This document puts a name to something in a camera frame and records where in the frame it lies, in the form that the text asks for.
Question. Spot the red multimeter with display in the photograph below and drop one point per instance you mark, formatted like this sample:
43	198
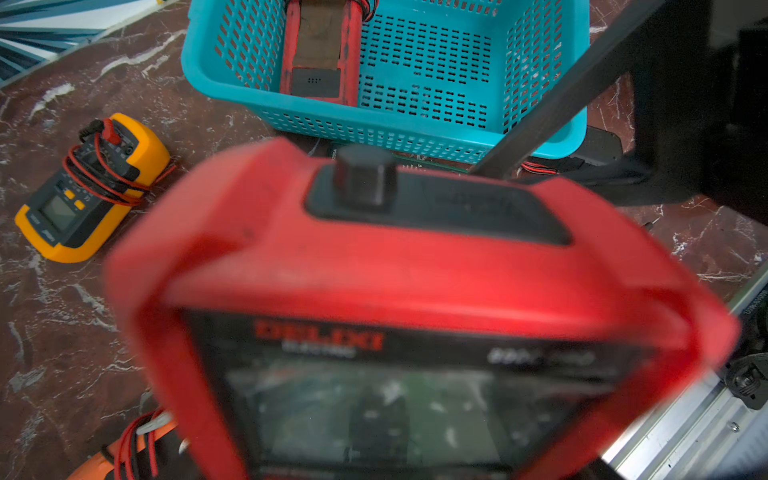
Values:
347	319

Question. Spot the large red multimeter taped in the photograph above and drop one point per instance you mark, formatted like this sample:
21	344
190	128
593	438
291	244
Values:
322	49

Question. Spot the orange multimeter near left arm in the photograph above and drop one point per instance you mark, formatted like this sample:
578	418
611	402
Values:
149	448

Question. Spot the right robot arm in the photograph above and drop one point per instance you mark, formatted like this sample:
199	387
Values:
699	76

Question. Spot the teal plastic basket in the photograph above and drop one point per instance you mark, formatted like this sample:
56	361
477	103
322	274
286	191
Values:
444	79

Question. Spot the black multimeter under basket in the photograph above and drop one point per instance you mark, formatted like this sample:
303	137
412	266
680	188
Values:
599	148

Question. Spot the yellow multimeter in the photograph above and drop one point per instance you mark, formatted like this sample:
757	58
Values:
116	163

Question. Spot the aluminium front rail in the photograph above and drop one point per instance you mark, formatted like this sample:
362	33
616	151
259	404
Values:
717	428

